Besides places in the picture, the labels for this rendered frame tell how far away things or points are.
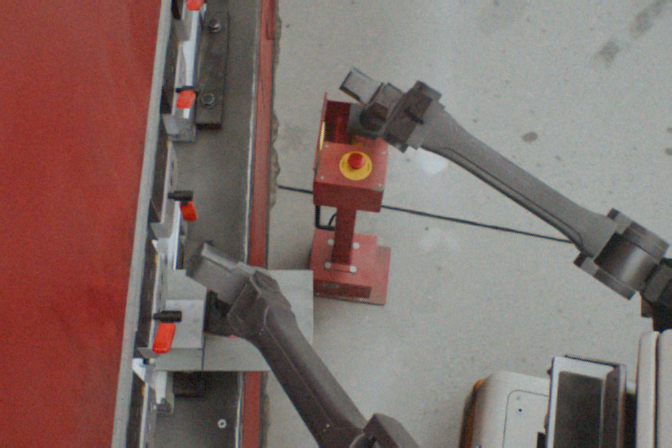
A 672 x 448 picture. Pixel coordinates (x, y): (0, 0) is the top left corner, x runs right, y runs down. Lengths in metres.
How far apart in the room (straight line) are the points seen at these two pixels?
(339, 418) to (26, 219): 0.39
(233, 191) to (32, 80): 0.91
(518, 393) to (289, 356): 1.22
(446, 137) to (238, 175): 0.60
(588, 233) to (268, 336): 0.48
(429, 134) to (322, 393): 0.42
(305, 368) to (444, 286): 1.55
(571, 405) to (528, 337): 1.15
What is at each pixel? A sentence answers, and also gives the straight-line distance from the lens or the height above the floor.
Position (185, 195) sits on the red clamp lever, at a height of 1.17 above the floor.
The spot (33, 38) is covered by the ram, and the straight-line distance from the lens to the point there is 0.70.
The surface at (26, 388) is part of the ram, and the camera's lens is 0.69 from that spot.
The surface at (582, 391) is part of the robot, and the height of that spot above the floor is 1.04.
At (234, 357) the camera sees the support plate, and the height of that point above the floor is 1.00.
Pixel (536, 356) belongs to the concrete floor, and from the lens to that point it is 2.43.
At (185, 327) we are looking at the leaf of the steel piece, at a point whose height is 1.00.
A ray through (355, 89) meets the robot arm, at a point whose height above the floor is 0.94.
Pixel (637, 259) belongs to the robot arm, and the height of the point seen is 1.27.
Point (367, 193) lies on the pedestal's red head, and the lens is 1.68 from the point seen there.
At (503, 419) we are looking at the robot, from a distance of 2.07.
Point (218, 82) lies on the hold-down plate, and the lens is 1.66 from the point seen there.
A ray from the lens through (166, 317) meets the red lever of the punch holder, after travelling 1.14.
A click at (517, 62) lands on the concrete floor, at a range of 2.92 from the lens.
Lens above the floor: 2.26
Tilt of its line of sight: 65 degrees down
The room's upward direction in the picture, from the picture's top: 5 degrees clockwise
